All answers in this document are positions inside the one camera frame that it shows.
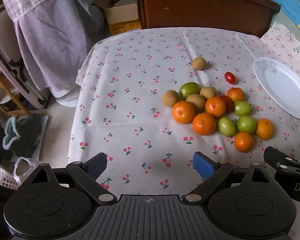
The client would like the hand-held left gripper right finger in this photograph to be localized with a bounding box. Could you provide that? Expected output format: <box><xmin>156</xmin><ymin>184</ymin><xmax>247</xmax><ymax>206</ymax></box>
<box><xmin>182</xmin><ymin>151</ymin><xmax>274</xmax><ymax>205</ymax></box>

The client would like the lavender hanging cloth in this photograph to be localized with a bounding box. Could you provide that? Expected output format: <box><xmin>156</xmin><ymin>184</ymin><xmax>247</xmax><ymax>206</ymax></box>
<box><xmin>14</xmin><ymin>0</ymin><xmax>108</xmax><ymax>98</ymax></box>

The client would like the white board with black bracket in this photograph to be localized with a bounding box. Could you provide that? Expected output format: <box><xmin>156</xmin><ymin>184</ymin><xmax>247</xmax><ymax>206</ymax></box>
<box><xmin>0</xmin><ymin>5</ymin><xmax>50</xmax><ymax>108</ymax></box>

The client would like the open cardboard box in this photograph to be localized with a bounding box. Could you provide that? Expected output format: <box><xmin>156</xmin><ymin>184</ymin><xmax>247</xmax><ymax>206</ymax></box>
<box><xmin>94</xmin><ymin>0</ymin><xmax>142</xmax><ymax>36</ymax></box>

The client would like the cherry print tablecloth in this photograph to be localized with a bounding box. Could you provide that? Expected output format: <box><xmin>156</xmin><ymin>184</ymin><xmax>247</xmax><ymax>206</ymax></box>
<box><xmin>67</xmin><ymin>27</ymin><xmax>300</xmax><ymax>240</ymax></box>

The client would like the wooden rack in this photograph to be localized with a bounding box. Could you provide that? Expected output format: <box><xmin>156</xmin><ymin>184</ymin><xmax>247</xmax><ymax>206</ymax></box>
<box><xmin>0</xmin><ymin>65</ymin><xmax>32</xmax><ymax>117</ymax></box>

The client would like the blue printed cushion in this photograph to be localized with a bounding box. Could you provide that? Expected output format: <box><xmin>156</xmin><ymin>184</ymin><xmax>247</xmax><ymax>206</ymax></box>
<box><xmin>247</xmin><ymin>0</ymin><xmax>300</xmax><ymax>37</ymax></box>

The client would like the branch print cloth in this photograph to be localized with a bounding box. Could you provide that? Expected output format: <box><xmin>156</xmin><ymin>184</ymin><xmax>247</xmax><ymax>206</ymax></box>
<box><xmin>260</xmin><ymin>21</ymin><xmax>300</xmax><ymax>85</ymax></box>

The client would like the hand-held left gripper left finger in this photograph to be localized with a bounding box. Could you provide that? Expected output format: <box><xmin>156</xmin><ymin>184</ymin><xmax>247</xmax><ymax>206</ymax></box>
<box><xmin>29</xmin><ymin>152</ymin><xmax>117</xmax><ymax>205</ymax></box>

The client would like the brown wooden cabinet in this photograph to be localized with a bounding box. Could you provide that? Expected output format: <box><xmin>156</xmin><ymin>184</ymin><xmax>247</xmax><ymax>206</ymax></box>
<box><xmin>129</xmin><ymin>0</ymin><xmax>282</xmax><ymax>38</ymax></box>

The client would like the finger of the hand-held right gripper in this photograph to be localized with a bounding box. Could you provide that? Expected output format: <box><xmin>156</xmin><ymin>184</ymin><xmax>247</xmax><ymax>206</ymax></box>
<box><xmin>263</xmin><ymin>146</ymin><xmax>300</xmax><ymax>175</ymax></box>

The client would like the clear plastic bag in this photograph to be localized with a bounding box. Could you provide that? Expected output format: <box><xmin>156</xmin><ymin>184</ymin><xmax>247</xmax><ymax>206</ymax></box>
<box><xmin>14</xmin><ymin>156</ymin><xmax>44</xmax><ymax>185</ymax></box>

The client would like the pale green upholstered seat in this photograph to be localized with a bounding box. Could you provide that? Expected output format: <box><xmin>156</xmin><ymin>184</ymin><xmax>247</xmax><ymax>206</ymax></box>
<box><xmin>271</xmin><ymin>5</ymin><xmax>300</xmax><ymax>53</ymax></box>

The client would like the white flower print plate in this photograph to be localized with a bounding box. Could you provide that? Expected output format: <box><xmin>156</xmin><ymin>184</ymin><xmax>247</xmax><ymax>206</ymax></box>
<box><xmin>253</xmin><ymin>57</ymin><xmax>300</xmax><ymax>120</ymax></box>

